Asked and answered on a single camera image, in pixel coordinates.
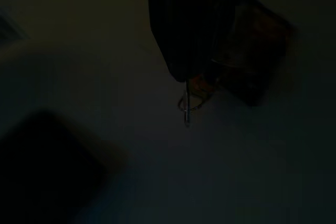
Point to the keys with red tag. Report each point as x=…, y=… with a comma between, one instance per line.
x=187, y=103

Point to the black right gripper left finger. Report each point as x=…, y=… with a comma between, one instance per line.
x=170, y=11

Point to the brown cardboard box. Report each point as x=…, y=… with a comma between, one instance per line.
x=257, y=51

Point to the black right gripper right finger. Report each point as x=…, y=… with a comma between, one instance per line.
x=215, y=3

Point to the black floor mat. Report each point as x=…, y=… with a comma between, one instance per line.
x=39, y=169

